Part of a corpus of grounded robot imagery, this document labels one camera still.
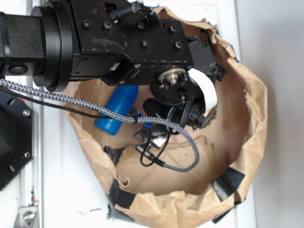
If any blue plastic bottle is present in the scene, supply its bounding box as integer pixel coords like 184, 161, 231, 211
95, 85, 139, 135

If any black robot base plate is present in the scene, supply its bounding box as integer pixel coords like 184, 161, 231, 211
0, 91, 34, 190

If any thin black cable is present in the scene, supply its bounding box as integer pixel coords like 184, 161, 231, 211
0, 86, 171, 167

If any grey braided cable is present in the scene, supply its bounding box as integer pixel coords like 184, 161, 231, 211
0, 79, 200, 172

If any brown paper bag bin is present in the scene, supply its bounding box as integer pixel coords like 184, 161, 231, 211
66, 20, 268, 228

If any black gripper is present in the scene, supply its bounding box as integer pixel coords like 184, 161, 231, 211
143, 38, 225, 130

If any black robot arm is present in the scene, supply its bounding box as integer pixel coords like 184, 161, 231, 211
0, 0, 226, 129

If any aluminium frame rail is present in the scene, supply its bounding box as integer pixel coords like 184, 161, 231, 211
19, 0, 45, 212

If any metal corner bracket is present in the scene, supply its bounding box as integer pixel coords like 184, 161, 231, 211
13, 206, 40, 228

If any white ribbon cable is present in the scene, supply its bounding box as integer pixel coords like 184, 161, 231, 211
190, 68, 219, 114

